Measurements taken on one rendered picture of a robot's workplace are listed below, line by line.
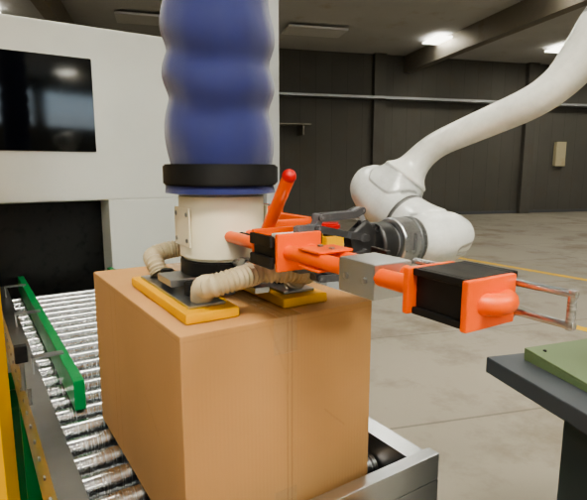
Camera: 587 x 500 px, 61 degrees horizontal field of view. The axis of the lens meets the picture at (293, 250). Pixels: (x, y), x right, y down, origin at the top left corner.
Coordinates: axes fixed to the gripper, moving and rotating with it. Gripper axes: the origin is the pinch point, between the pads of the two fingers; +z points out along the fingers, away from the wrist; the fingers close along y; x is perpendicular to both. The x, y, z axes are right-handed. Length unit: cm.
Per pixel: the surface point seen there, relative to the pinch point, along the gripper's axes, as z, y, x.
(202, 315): 11.4, 11.8, 10.0
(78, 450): 25, 55, 56
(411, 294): 4.4, 0.3, -29.7
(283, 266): 3.4, 2.0, -2.3
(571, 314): -2.2, 0.1, -43.0
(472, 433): -145, 106, 67
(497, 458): -137, 106, 48
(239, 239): 3.1, -0.3, 12.8
